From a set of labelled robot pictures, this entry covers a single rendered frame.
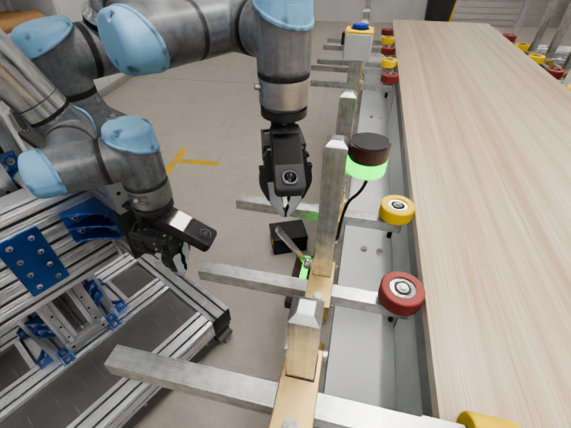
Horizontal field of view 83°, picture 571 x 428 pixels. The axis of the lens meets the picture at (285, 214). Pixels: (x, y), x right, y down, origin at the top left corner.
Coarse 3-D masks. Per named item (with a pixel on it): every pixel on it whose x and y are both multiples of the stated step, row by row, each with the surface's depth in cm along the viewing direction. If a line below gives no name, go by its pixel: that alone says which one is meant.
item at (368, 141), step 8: (360, 136) 48; (368, 136) 48; (376, 136) 48; (360, 144) 46; (368, 144) 46; (376, 144) 46; (384, 144) 46; (352, 160) 48; (344, 176) 50; (344, 184) 51; (360, 192) 53; (344, 208) 56; (336, 240) 61
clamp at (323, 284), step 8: (312, 264) 69; (312, 272) 67; (312, 280) 65; (320, 280) 65; (328, 280) 65; (312, 288) 64; (320, 288) 64; (328, 288) 64; (304, 296) 63; (328, 296) 62; (328, 304) 61; (328, 312) 62
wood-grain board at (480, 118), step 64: (448, 64) 166; (512, 64) 166; (448, 128) 110; (512, 128) 110; (448, 192) 83; (512, 192) 83; (448, 256) 66; (512, 256) 66; (448, 320) 55; (512, 320) 55; (448, 384) 47; (512, 384) 47
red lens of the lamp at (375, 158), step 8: (352, 136) 48; (352, 144) 46; (352, 152) 47; (360, 152) 46; (368, 152) 45; (376, 152) 45; (384, 152) 45; (360, 160) 46; (368, 160) 46; (376, 160) 46; (384, 160) 47
